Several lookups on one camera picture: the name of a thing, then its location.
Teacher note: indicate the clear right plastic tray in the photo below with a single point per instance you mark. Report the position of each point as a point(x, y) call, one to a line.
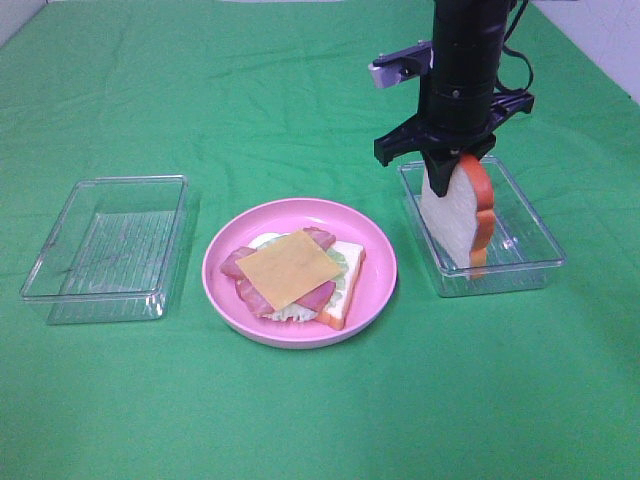
point(521, 252)

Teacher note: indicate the green tablecloth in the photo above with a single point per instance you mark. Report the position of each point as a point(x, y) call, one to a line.
point(255, 102)

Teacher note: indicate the yellow cheese slice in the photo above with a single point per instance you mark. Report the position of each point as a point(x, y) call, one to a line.
point(290, 267)

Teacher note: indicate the white bread slice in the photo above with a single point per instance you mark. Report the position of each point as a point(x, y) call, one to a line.
point(350, 280)
point(463, 221)

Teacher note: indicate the pink round plate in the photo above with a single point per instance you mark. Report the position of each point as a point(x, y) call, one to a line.
point(372, 291)

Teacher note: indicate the pink bacon strip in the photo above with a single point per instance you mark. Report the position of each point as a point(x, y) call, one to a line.
point(287, 277)
point(311, 303)

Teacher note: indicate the clear left plastic tray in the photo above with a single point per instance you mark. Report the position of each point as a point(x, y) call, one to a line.
point(112, 254)

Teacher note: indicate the clear plastic tray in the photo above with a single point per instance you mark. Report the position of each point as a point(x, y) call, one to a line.
point(112, 254)
point(521, 252)

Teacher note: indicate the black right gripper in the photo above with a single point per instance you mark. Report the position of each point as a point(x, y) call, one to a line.
point(418, 134)

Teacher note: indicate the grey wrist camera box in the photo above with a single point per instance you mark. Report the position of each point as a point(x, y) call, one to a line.
point(391, 69)

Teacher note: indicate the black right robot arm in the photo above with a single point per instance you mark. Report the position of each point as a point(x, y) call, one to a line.
point(461, 100)

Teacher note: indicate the green lettuce leaf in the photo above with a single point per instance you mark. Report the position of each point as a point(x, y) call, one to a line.
point(340, 285)

